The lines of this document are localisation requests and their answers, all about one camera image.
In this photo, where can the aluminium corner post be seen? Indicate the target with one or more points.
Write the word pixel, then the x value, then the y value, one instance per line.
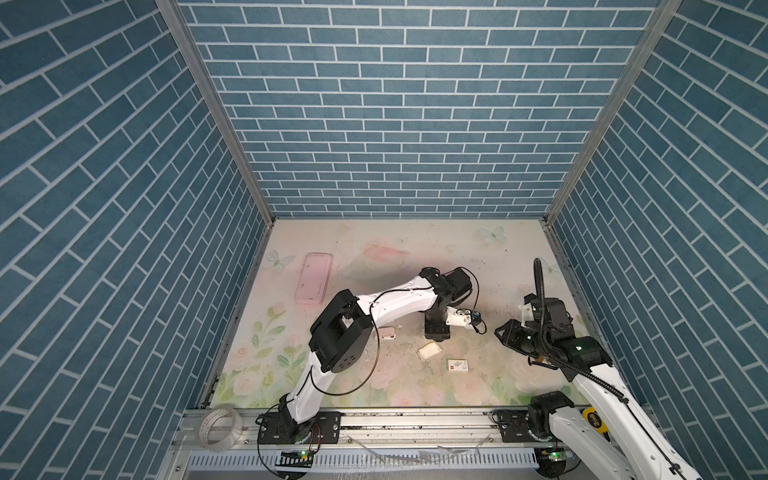
pixel 657 24
pixel 181 33

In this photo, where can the aluminium front rail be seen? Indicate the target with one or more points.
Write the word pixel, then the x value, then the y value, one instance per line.
pixel 374 441

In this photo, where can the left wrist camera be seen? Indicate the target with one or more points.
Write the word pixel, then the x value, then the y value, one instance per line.
pixel 465 318

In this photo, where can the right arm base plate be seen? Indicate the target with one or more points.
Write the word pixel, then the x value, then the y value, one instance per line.
pixel 512 425

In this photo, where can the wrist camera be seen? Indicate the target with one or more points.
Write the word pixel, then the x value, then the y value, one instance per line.
pixel 465 318
pixel 528 310

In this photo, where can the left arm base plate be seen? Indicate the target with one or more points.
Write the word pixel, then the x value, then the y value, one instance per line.
pixel 275 428

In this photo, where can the pink stapler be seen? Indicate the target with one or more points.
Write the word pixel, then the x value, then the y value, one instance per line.
pixel 387 333

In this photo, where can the aluminium corner post right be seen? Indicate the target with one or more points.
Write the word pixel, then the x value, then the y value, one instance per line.
pixel 657 24

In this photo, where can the staple box tray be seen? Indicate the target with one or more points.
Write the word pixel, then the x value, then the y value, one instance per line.
pixel 429 350

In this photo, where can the clear tape roll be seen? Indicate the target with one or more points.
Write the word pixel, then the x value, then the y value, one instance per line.
pixel 220 429

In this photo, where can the yellow tape measure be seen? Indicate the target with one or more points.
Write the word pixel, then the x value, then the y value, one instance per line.
pixel 593 418

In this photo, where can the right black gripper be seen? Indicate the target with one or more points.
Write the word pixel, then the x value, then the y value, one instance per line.
pixel 507 335

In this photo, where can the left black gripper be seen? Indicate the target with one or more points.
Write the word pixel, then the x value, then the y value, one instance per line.
pixel 438 332

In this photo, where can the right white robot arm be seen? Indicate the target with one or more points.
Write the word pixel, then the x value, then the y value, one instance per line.
pixel 633 447

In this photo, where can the staple box sleeve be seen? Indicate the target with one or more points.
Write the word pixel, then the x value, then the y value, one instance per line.
pixel 457 365

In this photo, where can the pink flat case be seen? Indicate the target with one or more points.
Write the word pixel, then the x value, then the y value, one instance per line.
pixel 313 278

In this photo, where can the aluminium corner post left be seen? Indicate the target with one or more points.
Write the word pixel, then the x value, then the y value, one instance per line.
pixel 181 33

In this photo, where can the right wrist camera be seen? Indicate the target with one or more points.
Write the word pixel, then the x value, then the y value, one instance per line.
pixel 528 310

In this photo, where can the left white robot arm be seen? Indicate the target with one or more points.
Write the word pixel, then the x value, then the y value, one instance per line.
pixel 339 336

